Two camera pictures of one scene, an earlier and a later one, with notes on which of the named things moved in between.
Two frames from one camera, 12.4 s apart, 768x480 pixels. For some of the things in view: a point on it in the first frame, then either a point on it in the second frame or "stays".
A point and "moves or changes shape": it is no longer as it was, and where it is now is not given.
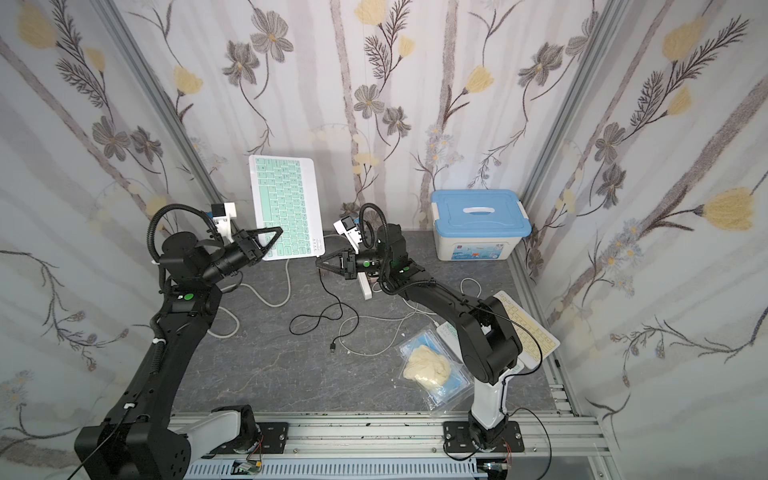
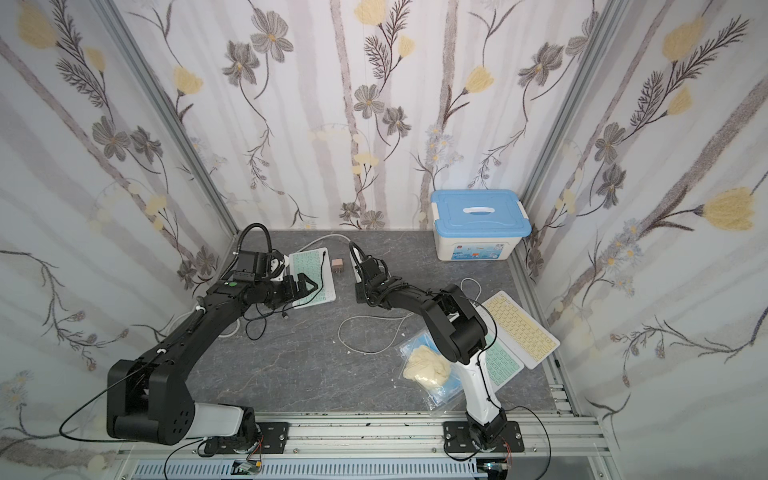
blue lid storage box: (478, 224) stays
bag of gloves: (433, 370) stays
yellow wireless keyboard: (535, 341) stays
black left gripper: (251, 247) to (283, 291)
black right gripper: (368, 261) to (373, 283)
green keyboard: (287, 196) to (315, 264)
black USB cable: (332, 345) to (284, 311)
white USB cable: (421, 312) moves or changes shape
